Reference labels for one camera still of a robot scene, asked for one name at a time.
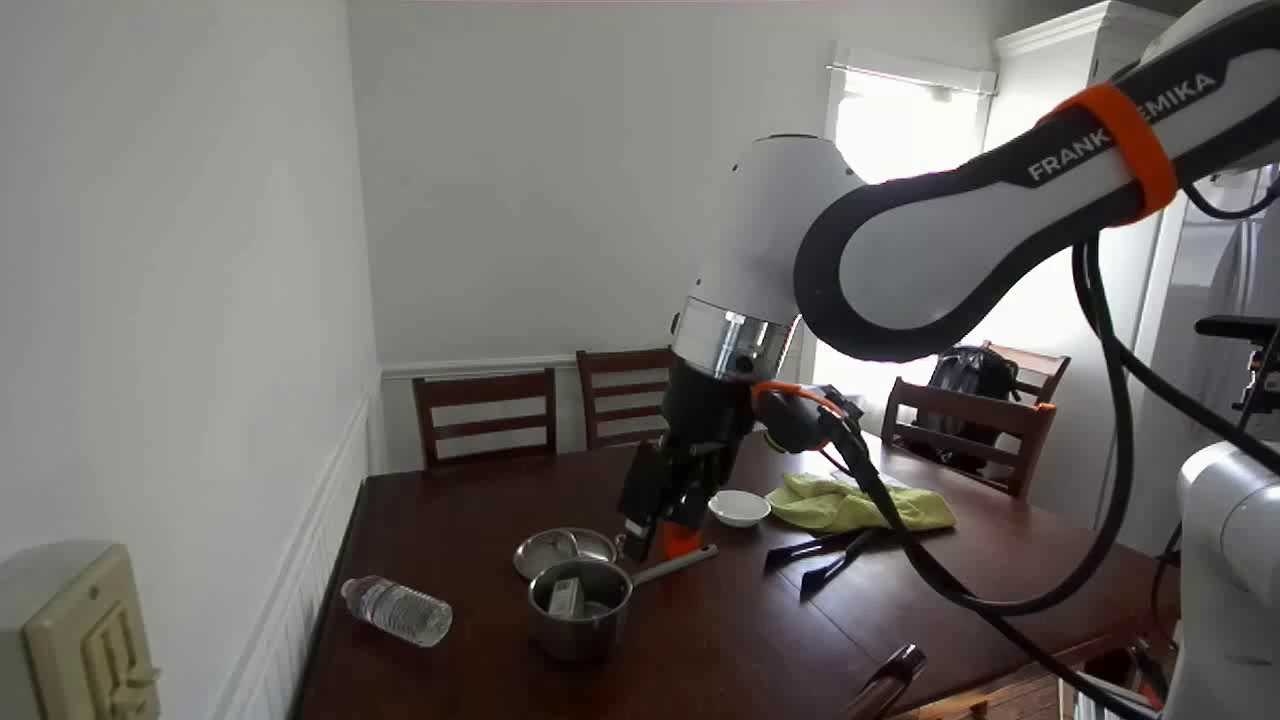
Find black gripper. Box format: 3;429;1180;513
615;360;767;565

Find orange cup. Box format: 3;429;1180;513
656;518;707;565

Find small white bowl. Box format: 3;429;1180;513
705;484;777;532

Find black tongs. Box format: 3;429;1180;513
761;529;887;606

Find yellow-green cloth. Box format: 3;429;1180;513
766;466;959;539

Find clear plastic bottle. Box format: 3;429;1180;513
335;572;461;652

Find black bag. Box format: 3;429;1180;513
930;345;1026;403

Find bright window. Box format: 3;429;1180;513
812;45;1002;403

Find black tripod head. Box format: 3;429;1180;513
1192;313;1280;419

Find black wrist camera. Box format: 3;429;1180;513
757;379;860;458

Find silver pot with handle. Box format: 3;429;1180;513
519;535;724;666

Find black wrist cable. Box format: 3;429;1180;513
817;412;1152;720

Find long black robot cable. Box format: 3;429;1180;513
976;233;1280;618

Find orange forearm strap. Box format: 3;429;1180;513
1043;81;1185;221

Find beige wall light switch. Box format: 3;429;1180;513
0;535;168;720

